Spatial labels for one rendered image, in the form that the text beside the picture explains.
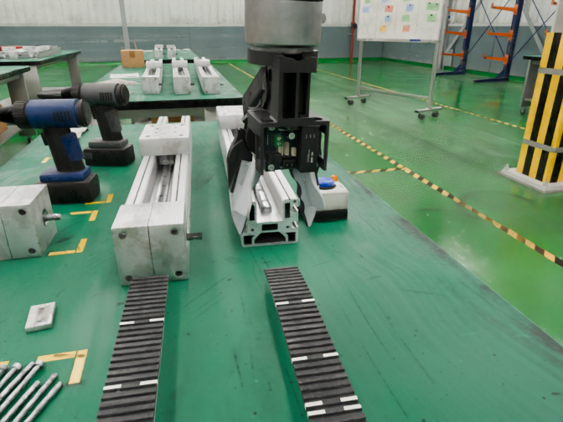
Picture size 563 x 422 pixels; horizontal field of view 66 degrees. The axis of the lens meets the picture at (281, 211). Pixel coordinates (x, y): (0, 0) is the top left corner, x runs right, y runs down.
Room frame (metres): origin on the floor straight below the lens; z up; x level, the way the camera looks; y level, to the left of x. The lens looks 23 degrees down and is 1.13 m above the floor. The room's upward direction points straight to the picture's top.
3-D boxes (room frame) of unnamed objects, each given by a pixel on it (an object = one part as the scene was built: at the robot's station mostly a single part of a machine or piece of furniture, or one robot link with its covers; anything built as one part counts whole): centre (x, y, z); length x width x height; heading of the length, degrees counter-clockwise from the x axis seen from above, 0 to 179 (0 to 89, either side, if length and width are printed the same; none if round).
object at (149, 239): (0.60, 0.19, 0.83); 0.12 x 0.09 x 0.10; 100
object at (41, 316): (0.47, 0.32, 0.78); 0.05 x 0.03 x 0.01; 20
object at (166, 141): (1.04, 0.28, 0.87); 0.16 x 0.11 x 0.07; 10
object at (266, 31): (0.46, 0.00, 1.13); 0.08 x 0.08 x 0.05
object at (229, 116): (1.32, 0.14, 0.87); 0.16 x 0.11 x 0.07; 10
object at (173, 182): (1.04, 0.28, 0.82); 0.80 x 0.10 x 0.09; 10
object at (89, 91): (1.18, 0.51, 0.89); 0.20 x 0.08 x 0.22; 87
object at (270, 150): (0.46, 0.00, 1.05); 0.09 x 0.08 x 0.12; 17
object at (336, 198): (0.82, -0.08, 0.81); 0.10 x 0.08 x 0.06; 100
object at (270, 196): (1.07, 0.09, 0.82); 0.80 x 0.10 x 0.09; 10
